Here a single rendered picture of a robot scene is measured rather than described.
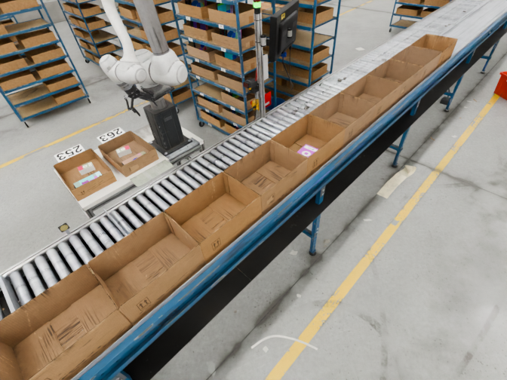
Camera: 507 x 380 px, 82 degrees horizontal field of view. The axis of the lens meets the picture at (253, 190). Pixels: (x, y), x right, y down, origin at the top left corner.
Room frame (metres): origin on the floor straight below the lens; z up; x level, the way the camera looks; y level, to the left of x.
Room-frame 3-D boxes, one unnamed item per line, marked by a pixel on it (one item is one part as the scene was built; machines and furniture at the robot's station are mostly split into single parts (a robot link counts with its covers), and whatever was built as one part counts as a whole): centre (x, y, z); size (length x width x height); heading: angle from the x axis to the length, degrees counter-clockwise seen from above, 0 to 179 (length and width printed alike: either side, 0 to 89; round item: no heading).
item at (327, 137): (1.52, -0.37, 0.97); 0.39 x 0.29 x 0.17; 132
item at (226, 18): (3.01, 0.02, 1.39); 0.40 x 0.30 x 0.10; 41
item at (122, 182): (1.89, 0.94, 0.74); 1.00 x 0.58 x 0.03; 131
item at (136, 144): (1.84, 0.93, 0.80); 0.38 x 0.28 x 0.10; 42
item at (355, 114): (1.78, -0.66, 0.97); 0.39 x 0.29 x 0.17; 132
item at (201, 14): (3.36, 0.35, 1.39); 0.40 x 0.30 x 0.10; 40
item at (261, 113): (2.28, -0.14, 1.11); 0.12 x 0.05 x 0.88; 132
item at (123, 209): (1.16, 0.71, 0.72); 0.52 x 0.05 x 0.05; 42
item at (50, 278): (0.81, 1.10, 0.72); 0.52 x 0.05 x 0.05; 42
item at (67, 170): (1.64, 1.19, 0.80); 0.38 x 0.28 x 0.10; 39
